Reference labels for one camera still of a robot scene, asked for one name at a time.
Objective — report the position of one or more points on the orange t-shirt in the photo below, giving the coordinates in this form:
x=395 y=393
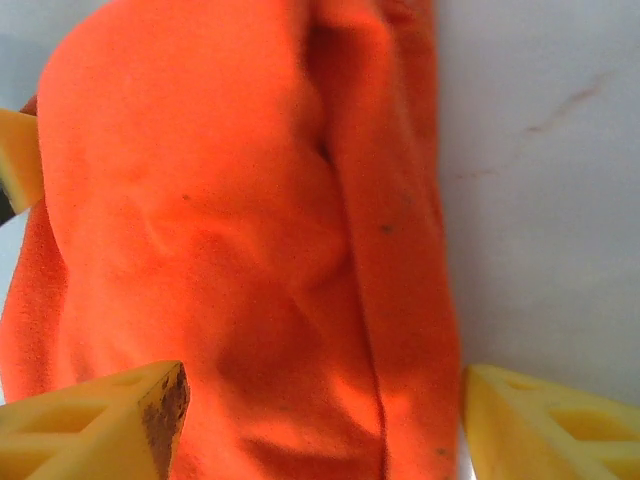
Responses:
x=225 y=240

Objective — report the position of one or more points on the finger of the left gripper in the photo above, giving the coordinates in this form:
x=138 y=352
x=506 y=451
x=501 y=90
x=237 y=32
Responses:
x=20 y=160

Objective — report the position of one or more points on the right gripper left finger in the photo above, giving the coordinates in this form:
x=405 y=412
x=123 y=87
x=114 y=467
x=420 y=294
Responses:
x=75 y=430

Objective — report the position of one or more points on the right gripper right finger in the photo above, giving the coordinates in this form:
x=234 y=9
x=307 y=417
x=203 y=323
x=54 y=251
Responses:
x=560 y=430

